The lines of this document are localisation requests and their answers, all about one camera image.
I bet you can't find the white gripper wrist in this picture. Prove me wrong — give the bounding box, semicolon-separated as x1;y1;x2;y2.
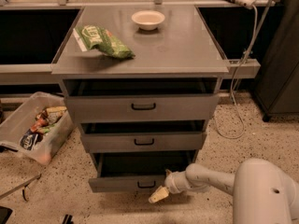
149;169;190;203

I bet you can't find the grey bottom drawer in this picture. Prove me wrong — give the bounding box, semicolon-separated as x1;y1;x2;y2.
89;150;198;192

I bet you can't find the grey drawer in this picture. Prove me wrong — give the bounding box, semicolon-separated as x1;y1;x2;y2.
63;77;218;123
80;120;206;153
89;150;198;192

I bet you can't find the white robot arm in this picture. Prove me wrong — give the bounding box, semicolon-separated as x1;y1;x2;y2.
149;159;299;224

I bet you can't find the grey middle drawer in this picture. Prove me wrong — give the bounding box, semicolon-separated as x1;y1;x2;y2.
80;120;206;153

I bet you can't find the grey top drawer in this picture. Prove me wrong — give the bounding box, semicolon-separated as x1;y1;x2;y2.
63;77;218;123

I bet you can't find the grey drawer cabinet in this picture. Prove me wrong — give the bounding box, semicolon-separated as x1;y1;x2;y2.
50;5;231;178

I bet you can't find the black clip bottom edge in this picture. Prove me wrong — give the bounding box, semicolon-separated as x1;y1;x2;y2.
62;215;74;224

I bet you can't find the metal rod on floor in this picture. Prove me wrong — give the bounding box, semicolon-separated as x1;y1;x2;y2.
0;174;41;202

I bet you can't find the brown bread package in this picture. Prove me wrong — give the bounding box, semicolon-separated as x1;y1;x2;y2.
45;106;66;124

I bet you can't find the red orange snack packet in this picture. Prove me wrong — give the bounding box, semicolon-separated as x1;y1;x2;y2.
30;115;49;133

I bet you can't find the clear plastic bin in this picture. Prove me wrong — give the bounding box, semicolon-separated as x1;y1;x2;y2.
0;92;74;165

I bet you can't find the blue white snack packet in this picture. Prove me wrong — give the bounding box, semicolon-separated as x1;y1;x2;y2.
20;133;38;150

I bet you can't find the dark cabinet on right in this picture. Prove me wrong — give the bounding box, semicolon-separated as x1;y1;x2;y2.
254;0;299;122

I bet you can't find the black object bottom left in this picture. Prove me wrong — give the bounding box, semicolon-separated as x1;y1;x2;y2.
0;206;13;224

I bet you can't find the green snack bag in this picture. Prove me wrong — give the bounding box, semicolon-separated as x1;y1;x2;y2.
73;25;135;60

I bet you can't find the white bowl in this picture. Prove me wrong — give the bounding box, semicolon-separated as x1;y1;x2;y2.
132;10;165;31

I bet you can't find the grey metal rail frame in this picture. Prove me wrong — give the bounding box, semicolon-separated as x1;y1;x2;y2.
0;0;281;86

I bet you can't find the white cable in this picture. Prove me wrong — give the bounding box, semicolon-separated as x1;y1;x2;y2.
213;3;281;140

